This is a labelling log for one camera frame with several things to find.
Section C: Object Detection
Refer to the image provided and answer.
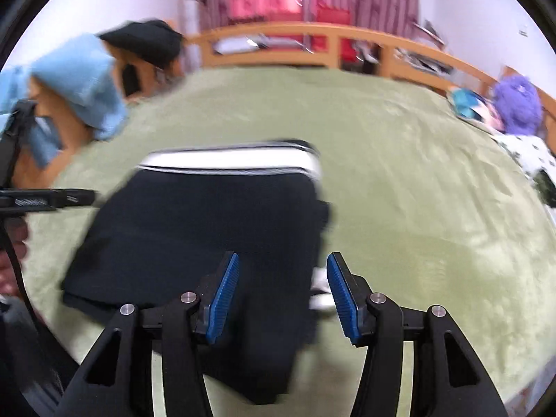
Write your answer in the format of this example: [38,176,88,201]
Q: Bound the black pants with white stripe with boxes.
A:
[61,139,330,405]

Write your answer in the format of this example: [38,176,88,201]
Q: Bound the person's left hand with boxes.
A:
[1,216,29,297]

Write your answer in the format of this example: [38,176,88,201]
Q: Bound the light blue towel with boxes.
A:
[1,33,127,141]

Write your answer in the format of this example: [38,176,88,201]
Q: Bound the wooden side shelf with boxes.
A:
[1,19,183,188]

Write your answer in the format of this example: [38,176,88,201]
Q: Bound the green bed blanket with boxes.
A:
[23,65,556,417]

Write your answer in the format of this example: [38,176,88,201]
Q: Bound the black garment on shelf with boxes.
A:
[98,19,183,69]

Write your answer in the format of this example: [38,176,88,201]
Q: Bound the dark tablet on pillow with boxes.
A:
[533,170,556,208]

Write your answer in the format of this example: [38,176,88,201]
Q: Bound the white spotted pillow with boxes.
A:
[492,134,555,222]

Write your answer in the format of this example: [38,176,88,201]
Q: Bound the teal and pink cloth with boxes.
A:
[447,87,505,134]

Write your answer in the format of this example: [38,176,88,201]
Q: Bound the purple plush toy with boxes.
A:
[493,74,543,136]

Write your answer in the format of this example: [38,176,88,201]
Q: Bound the red box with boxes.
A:
[268,7,357,62]

